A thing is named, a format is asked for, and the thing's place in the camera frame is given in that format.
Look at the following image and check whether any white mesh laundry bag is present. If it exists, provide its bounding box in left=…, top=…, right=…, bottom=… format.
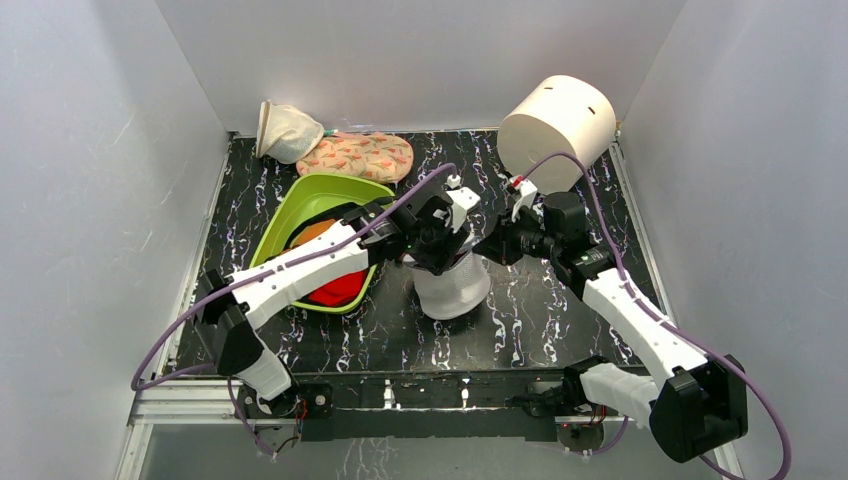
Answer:
left=402, top=234, right=491, bottom=320

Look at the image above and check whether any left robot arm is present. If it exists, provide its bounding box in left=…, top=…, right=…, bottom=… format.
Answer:
left=189, top=187, right=480, bottom=416

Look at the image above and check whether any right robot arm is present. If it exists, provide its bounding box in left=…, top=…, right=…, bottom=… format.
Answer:
left=474, top=192, right=748, bottom=463

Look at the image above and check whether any floral pink laundry bag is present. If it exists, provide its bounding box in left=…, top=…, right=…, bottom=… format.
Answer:
left=295, top=133, right=414, bottom=184

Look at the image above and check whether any black bra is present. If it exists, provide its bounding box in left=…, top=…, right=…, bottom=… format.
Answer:
left=292, top=202, right=362, bottom=233

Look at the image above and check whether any red bra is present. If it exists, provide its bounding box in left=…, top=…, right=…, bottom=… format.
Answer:
left=305, top=270, right=368, bottom=308

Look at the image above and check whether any orange bra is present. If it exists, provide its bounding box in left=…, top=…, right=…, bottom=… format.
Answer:
left=285, top=219, right=336, bottom=250

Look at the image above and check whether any beige mesh laundry bag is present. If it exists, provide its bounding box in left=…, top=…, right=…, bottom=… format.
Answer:
left=255, top=100, right=325, bottom=164

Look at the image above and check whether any green plastic basin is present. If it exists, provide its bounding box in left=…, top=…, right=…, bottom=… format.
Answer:
left=249, top=173, right=395, bottom=314

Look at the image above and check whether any large white cylinder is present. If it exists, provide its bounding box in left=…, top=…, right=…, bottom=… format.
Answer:
left=497, top=75, right=617, bottom=176

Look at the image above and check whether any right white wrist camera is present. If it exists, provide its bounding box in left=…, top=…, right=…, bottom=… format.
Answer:
left=507, top=175, right=538, bottom=223

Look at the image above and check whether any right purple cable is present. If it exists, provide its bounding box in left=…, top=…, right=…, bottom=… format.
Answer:
left=519, top=152, right=793, bottom=480

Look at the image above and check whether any purple cable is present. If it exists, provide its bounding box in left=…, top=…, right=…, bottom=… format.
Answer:
left=519, top=152, right=793, bottom=480
left=131, top=162, right=460, bottom=392

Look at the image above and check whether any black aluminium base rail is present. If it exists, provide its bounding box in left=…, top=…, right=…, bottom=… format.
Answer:
left=129, top=367, right=727, bottom=458

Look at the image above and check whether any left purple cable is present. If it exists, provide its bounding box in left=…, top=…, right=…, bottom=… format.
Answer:
left=131, top=162, right=460, bottom=392

